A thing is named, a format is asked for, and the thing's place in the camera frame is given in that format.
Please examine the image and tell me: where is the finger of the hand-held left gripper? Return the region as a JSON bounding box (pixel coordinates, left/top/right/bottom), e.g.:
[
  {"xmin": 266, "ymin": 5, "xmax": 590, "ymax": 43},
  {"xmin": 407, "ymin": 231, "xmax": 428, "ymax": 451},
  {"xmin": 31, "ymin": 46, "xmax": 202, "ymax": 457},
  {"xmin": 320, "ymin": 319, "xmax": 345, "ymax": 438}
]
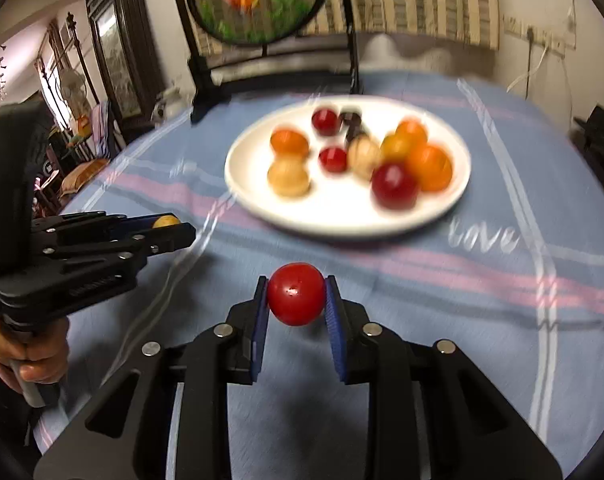
[
  {"xmin": 31, "ymin": 211, "xmax": 159, "ymax": 247},
  {"xmin": 33, "ymin": 223, "xmax": 199, "ymax": 282}
]

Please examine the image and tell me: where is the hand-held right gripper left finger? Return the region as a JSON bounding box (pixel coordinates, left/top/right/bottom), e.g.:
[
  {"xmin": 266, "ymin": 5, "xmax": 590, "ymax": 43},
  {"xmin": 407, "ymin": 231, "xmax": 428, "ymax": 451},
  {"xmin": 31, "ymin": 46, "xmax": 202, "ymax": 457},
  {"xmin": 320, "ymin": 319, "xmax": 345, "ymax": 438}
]
[{"xmin": 34, "ymin": 275, "xmax": 270, "ymax": 480}]

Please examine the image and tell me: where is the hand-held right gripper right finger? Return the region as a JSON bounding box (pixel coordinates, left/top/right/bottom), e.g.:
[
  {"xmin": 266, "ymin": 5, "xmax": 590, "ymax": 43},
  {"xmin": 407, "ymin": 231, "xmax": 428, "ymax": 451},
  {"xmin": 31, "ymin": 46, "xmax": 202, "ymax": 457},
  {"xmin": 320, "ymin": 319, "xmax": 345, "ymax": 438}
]
[{"xmin": 324, "ymin": 275, "xmax": 565, "ymax": 480}]

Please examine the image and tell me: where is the red cherry tomato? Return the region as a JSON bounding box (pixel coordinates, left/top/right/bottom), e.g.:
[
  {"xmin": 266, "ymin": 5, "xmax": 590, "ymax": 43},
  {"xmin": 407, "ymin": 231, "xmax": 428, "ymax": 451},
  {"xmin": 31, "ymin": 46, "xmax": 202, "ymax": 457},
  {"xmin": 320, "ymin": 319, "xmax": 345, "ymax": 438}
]
[{"xmin": 266, "ymin": 262, "xmax": 327, "ymax": 327}]

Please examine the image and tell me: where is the white round plate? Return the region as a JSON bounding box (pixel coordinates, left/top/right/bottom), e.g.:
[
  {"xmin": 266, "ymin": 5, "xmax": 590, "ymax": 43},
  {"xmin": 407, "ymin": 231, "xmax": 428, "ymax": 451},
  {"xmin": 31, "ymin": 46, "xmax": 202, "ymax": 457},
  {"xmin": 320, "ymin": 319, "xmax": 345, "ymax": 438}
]
[{"xmin": 224, "ymin": 96, "xmax": 472, "ymax": 238}]

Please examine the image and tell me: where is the pale yellow apricot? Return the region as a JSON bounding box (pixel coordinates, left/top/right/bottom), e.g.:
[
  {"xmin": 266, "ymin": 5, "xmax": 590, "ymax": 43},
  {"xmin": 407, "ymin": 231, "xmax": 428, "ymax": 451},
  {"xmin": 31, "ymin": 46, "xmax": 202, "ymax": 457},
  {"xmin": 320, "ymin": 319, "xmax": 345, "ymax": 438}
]
[{"xmin": 267, "ymin": 156, "xmax": 311, "ymax": 197}]

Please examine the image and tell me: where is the dark red plum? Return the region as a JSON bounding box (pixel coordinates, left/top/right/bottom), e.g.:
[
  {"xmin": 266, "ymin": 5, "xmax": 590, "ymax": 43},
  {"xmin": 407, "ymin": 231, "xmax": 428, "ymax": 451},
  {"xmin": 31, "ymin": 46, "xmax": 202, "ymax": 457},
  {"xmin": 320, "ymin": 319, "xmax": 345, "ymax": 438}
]
[{"xmin": 371, "ymin": 162, "xmax": 421, "ymax": 211}]

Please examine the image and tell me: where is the person's left hand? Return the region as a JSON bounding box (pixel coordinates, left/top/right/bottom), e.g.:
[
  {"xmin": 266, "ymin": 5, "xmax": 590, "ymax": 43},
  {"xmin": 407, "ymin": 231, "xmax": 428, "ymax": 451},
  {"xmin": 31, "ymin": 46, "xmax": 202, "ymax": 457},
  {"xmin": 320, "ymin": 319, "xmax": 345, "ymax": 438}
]
[{"xmin": 0, "ymin": 315, "xmax": 71, "ymax": 386}]

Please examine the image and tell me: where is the orange cushion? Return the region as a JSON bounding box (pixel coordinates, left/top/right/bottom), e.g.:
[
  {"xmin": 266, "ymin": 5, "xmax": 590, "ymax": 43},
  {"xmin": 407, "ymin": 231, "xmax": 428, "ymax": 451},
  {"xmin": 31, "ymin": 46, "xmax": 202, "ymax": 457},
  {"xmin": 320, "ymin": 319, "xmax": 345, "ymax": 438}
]
[{"xmin": 59, "ymin": 160, "xmax": 111, "ymax": 197}]

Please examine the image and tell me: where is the striped towel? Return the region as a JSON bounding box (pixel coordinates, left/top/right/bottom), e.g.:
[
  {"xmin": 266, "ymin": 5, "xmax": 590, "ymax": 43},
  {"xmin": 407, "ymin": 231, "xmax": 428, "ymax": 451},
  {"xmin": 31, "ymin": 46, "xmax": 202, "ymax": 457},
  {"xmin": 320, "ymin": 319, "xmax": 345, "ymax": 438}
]
[{"xmin": 89, "ymin": 102, "xmax": 121, "ymax": 159}]

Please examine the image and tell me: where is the white figurine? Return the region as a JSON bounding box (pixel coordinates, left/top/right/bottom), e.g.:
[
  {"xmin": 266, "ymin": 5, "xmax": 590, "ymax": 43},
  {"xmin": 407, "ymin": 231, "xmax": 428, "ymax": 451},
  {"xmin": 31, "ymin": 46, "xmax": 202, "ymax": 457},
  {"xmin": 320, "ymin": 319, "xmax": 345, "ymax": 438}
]
[{"xmin": 152, "ymin": 87, "xmax": 191, "ymax": 124}]

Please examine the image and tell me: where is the standing fan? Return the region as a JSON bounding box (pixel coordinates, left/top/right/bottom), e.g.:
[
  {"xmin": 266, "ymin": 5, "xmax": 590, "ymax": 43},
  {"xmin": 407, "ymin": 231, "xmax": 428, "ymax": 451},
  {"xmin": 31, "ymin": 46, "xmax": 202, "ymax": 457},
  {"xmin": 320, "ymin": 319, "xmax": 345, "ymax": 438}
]
[{"xmin": 57, "ymin": 67, "xmax": 91, "ymax": 112}]

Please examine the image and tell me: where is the blue striped tablecloth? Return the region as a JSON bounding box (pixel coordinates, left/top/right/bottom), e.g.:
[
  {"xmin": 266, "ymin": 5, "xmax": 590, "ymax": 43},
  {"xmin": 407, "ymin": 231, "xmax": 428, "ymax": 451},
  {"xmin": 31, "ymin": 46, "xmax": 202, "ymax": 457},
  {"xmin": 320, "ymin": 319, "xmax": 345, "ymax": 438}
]
[{"xmin": 32, "ymin": 70, "xmax": 604, "ymax": 480}]

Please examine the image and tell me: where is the wooden coat rack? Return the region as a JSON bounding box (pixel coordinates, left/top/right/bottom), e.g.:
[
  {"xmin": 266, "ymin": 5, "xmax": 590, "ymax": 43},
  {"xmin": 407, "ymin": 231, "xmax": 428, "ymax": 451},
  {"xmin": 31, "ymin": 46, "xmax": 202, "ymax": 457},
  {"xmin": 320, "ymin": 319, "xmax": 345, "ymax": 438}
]
[{"xmin": 36, "ymin": 11, "xmax": 99, "ymax": 161}]

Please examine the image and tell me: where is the small red plum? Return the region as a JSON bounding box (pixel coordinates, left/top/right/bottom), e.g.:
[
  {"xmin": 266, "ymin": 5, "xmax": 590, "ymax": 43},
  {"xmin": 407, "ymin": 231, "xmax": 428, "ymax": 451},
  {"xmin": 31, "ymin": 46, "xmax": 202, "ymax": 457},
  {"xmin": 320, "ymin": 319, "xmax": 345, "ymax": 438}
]
[{"xmin": 318, "ymin": 146, "xmax": 349, "ymax": 173}]

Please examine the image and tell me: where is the tan walnut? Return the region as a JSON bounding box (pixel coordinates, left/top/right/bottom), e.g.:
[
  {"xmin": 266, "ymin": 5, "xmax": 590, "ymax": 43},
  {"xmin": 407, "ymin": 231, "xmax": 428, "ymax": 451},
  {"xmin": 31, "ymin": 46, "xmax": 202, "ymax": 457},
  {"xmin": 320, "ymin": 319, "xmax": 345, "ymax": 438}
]
[{"xmin": 347, "ymin": 135, "xmax": 383, "ymax": 181}]

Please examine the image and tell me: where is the dark wooden glass cabinet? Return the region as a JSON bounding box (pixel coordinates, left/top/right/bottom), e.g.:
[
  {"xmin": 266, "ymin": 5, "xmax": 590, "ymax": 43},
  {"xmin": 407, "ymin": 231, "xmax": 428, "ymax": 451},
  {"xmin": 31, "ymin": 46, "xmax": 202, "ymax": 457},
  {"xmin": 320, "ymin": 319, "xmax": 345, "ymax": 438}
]
[{"xmin": 84, "ymin": 0, "xmax": 169, "ymax": 122}]

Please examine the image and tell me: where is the large orange mandarin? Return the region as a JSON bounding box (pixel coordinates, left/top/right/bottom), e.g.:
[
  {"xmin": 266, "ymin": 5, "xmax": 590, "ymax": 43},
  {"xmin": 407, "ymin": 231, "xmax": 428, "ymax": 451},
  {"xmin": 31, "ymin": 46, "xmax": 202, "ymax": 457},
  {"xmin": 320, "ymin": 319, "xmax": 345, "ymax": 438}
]
[{"xmin": 407, "ymin": 144, "xmax": 454, "ymax": 192}]

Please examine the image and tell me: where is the yellow orange mandarin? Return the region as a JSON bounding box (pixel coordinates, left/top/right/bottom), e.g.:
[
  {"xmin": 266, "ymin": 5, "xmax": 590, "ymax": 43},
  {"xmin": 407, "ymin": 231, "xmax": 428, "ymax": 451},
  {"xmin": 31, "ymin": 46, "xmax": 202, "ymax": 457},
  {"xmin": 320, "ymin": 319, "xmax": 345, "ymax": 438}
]
[{"xmin": 380, "ymin": 132, "xmax": 413, "ymax": 163}]

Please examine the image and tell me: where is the round fish painting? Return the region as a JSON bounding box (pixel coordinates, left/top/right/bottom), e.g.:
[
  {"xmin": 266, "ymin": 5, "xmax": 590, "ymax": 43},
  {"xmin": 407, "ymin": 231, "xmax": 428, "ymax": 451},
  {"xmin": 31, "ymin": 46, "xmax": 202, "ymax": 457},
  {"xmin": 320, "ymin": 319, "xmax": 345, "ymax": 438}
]
[{"xmin": 187, "ymin": 0, "xmax": 331, "ymax": 43}]

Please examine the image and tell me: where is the striped cloth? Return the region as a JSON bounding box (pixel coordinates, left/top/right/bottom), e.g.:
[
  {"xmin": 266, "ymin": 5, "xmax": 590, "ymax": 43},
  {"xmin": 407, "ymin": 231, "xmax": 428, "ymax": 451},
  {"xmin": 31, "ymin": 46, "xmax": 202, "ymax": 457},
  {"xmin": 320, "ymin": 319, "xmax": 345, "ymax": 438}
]
[{"xmin": 192, "ymin": 0, "xmax": 502, "ymax": 52}]

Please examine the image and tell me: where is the white cable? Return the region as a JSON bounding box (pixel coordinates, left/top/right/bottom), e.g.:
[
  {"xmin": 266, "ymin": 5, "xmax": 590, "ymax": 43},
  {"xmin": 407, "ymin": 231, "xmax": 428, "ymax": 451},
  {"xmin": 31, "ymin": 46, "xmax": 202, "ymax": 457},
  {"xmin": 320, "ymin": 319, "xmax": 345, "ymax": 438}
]
[{"xmin": 506, "ymin": 44, "xmax": 551, "ymax": 99}]

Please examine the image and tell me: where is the wall socket strip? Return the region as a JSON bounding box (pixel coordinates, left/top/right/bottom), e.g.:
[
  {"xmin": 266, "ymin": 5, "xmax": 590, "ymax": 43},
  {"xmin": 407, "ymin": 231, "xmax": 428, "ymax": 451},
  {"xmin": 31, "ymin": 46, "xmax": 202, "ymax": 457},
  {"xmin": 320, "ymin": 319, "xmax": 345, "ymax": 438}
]
[{"xmin": 502, "ymin": 14, "xmax": 568, "ymax": 52}]

